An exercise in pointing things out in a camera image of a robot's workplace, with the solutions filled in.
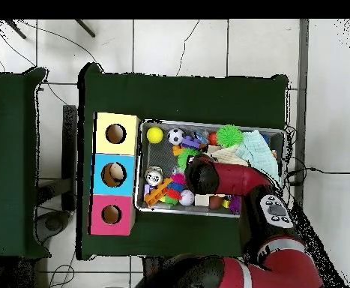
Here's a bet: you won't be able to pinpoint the green spiky rubber ball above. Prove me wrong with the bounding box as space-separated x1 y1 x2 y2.
176 147 202 172
216 124 244 149

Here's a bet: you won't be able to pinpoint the silver mesh bin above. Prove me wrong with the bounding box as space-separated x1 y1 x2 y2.
135 118 288 218

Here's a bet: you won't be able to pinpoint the wooden box with three holes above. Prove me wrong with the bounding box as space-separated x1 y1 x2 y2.
87 112 142 236

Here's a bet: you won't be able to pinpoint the small soccer ball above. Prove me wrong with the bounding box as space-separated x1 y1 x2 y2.
166 127 185 146

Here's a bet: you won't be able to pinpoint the crushed printed can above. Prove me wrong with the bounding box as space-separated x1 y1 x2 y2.
144 165 165 187

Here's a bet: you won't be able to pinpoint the multicolour spiky rubber toy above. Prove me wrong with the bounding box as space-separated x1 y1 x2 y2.
162 172 187 206

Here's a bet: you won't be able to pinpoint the yellow foam ball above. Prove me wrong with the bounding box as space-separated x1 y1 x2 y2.
146 126 164 145

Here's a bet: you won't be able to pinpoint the long orange toy piece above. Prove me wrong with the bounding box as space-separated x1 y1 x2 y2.
143 177 174 208

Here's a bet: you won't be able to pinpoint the small baseball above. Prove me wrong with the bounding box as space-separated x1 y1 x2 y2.
178 189 196 207

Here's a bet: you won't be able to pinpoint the cream cloth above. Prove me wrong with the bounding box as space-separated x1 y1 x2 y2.
207 146 249 167

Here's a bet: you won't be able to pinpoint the dark green tablecloth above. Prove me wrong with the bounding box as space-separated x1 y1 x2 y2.
0 67 51 259
76 62 289 260

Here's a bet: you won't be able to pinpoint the mint green cloth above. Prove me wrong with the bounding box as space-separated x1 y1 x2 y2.
235 129 280 181

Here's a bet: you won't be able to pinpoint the black stand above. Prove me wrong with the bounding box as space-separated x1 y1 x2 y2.
36 104 78 212

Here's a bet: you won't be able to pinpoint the grey round base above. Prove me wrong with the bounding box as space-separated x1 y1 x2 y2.
36 210 71 242

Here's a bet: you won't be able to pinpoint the black tripod leg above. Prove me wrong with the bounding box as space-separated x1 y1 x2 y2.
74 19 97 38
5 19 28 40

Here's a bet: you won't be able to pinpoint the black cable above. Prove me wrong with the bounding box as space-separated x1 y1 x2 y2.
286 166 350 185

